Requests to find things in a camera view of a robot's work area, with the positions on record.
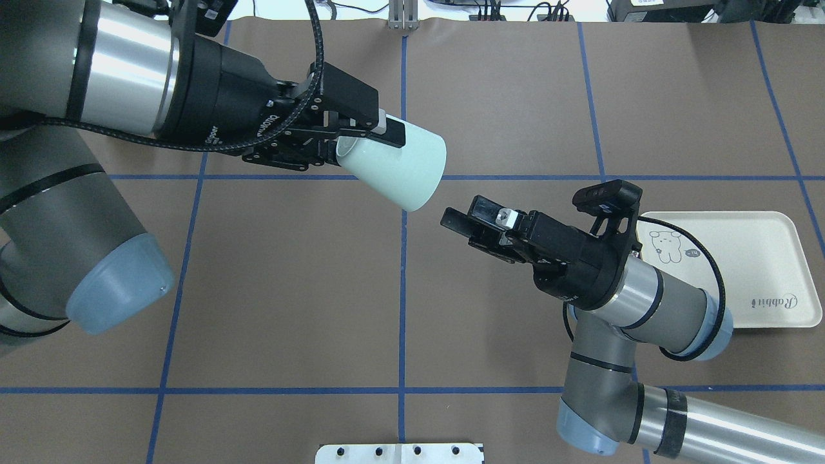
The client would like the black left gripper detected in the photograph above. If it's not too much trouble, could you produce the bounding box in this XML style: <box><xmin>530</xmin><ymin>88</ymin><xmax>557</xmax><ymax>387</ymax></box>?
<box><xmin>157</xmin><ymin>36</ymin><xmax>407</xmax><ymax>171</ymax></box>

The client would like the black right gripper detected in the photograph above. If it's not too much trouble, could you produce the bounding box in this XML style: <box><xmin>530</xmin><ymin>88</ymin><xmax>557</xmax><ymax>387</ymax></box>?
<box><xmin>441</xmin><ymin>195</ymin><xmax>637</xmax><ymax>305</ymax></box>

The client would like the light green cup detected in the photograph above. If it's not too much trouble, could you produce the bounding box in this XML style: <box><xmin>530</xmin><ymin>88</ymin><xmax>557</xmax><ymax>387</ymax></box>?
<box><xmin>336</xmin><ymin>115</ymin><xmax>446</xmax><ymax>211</ymax></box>

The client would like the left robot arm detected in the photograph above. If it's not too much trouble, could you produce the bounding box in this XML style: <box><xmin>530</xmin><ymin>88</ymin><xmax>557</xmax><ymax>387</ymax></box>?
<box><xmin>1</xmin><ymin>1</ymin><xmax>411</xmax><ymax>354</ymax></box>

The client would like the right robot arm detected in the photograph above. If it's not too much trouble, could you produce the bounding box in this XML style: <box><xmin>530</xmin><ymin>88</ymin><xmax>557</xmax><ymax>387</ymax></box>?
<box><xmin>441</xmin><ymin>184</ymin><xmax>823</xmax><ymax>463</ymax></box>

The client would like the cream rabbit tray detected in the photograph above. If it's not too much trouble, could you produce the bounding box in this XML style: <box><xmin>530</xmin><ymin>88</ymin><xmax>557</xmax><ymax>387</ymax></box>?
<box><xmin>637</xmin><ymin>211</ymin><xmax>823</xmax><ymax>329</ymax></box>

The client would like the aluminium front camera post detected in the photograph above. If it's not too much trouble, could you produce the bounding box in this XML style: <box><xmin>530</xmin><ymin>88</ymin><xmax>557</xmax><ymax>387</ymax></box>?
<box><xmin>387</xmin><ymin>0</ymin><xmax>420</xmax><ymax>32</ymax></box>

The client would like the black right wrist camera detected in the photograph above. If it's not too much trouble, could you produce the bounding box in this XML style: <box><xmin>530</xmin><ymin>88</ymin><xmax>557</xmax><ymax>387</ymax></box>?
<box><xmin>572</xmin><ymin>179</ymin><xmax>643</xmax><ymax>236</ymax></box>

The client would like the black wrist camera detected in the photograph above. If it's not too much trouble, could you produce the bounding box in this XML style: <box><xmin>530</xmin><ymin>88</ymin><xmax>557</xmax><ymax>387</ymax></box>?
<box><xmin>113</xmin><ymin>0</ymin><xmax>239</xmax><ymax>38</ymax></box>
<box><xmin>572</xmin><ymin>179</ymin><xmax>643</xmax><ymax>236</ymax></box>

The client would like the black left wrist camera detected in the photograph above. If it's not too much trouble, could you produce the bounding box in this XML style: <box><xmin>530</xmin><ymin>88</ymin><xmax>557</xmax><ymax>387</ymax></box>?
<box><xmin>113</xmin><ymin>0</ymin><xmax>239</xmax><ymax>38</ymax></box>

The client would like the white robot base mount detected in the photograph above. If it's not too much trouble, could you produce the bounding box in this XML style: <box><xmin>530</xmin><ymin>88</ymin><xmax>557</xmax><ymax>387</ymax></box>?
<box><xmin>315</xmin><ymin>441</ymin><xmax>485</xmax><ymax>463</ymax></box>

